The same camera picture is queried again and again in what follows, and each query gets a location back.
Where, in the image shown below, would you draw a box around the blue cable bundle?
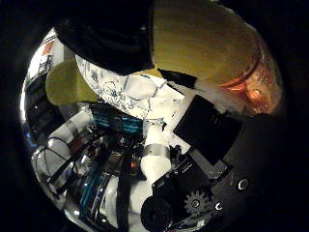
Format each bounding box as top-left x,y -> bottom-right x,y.
77,168 -> 102,216

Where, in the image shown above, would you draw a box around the orange wall board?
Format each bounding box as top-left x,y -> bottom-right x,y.
41,41 -> 55,56

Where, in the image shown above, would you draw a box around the dark shelf unit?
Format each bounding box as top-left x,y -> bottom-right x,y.
23,75 -> 64,144

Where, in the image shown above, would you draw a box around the yellow-green chair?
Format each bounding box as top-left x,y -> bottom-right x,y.
44,58 -> 98,107

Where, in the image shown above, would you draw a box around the white cloth with grid lines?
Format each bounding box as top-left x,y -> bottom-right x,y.
122,72 -> 194,144

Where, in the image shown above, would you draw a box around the blue floral tablecloth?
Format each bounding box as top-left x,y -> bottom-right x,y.
74,53 -> 155,121

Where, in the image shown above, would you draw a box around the yellow and orange spray bottle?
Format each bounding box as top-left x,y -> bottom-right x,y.
52,0 -> 285,116

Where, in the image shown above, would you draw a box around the black control box, blue lights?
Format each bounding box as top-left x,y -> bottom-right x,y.
89,103 -> 145,137

